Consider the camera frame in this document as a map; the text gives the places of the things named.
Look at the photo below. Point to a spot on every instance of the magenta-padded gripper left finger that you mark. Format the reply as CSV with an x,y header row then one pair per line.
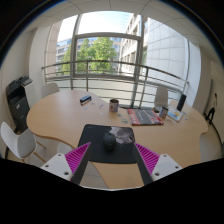
x,y
63,165

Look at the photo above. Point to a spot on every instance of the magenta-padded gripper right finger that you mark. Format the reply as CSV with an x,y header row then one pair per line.
x,y
160,165

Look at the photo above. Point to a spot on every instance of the black computer mouse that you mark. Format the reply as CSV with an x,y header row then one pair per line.
x,y
109,141

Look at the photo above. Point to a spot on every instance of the black printed mouse pad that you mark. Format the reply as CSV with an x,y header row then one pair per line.
x,y
96,140

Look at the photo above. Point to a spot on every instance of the white chair with wooden legs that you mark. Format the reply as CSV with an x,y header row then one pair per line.
x,y
20,141

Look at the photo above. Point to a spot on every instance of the red and grey magazine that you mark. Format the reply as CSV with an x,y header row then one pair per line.
x,y
145,117

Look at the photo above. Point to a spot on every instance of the light blue booklet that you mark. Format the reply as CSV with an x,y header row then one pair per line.
x,y
175,115

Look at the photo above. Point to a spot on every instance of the black cylinder speaker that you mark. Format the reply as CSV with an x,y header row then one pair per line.
x,y
181,102

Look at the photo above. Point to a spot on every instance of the black and blue stapler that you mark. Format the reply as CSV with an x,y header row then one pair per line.
x,y
85,99

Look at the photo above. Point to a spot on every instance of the black office printer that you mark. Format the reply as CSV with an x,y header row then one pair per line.
x,y
16,103

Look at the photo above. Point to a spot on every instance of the grey metal railing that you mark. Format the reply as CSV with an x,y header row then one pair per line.
x,y
110,62

